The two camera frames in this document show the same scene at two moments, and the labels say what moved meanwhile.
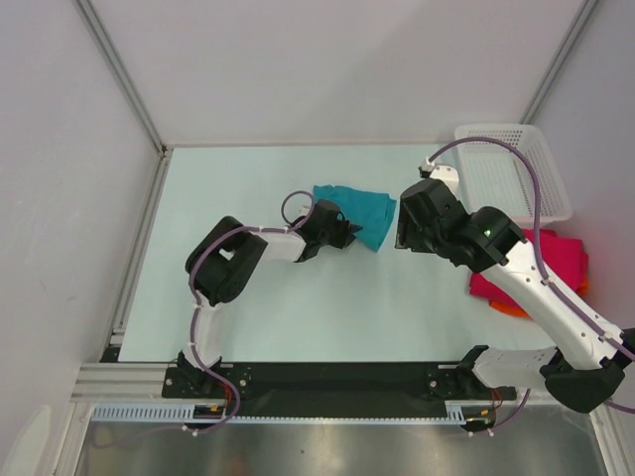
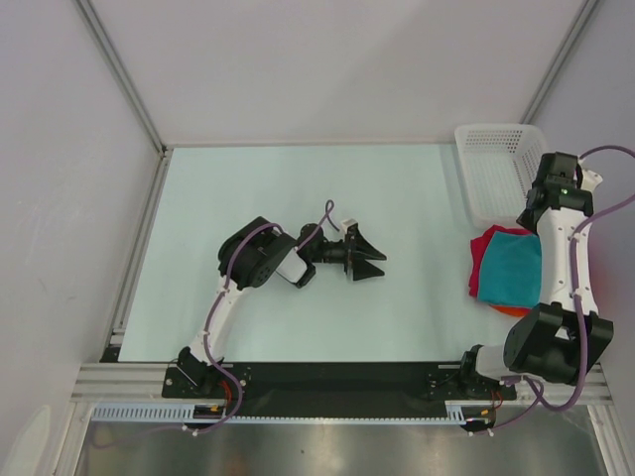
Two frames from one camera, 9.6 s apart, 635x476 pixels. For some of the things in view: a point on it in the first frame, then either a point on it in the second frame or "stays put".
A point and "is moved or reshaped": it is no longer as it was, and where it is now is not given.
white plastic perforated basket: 494,176 stays put
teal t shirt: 369,210 is moved or reshaped
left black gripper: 345,233 -> 363,251
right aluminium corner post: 578,23 stays put
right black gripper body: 429,243 -> 527,219
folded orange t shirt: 505,307 stays put
